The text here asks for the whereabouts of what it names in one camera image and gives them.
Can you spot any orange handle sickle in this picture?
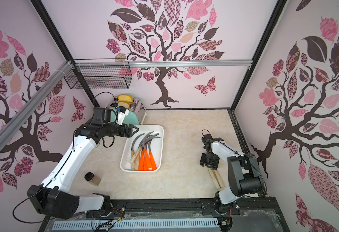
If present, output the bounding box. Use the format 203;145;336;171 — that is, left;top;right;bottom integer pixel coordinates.
146;136;152;171
143;138;149;171
138;141;144;171
148;140;157;171

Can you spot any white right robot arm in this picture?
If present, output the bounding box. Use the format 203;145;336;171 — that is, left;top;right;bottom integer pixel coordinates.
200;133;266;205

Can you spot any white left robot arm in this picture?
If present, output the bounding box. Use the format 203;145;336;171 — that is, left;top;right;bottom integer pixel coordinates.
27;123;139;219

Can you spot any white plastic storage tray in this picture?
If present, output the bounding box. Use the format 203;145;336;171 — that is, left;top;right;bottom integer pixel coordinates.
120;125;164;173

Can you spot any yellow bread slice front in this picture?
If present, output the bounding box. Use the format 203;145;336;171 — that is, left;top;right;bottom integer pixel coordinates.
118;101;131;109

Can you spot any yellow bread slice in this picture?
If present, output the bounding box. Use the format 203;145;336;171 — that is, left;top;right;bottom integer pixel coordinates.
118;94;134;103
118;101;131;109

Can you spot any mint green toaster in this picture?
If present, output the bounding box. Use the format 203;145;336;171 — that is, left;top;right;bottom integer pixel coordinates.
108;98;147;125

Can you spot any yellow bread slice back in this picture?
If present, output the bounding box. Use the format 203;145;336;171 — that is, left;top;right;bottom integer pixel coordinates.
118;94;134;103

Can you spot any small glass spice jar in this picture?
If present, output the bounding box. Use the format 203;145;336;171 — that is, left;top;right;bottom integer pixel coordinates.
84;172;101;186

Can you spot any black wire basket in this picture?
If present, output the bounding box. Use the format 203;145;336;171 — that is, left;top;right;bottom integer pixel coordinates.
64;58;133;90

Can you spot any aluminium rail back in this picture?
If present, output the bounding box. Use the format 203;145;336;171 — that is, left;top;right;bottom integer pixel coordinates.
74;60;253;68

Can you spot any aluminium rail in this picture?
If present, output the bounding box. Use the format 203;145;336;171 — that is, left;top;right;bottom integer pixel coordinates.
74;60;253;68
0;61;73;152

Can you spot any black base frame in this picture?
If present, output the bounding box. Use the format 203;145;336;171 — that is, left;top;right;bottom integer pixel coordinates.
39;197;289;232

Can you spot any white vented cable duct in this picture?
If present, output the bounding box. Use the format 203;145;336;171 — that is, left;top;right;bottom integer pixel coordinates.
50;218;219;232

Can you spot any aluminium rail left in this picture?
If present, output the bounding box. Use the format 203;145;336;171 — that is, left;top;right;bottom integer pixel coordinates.
0;61;73;152

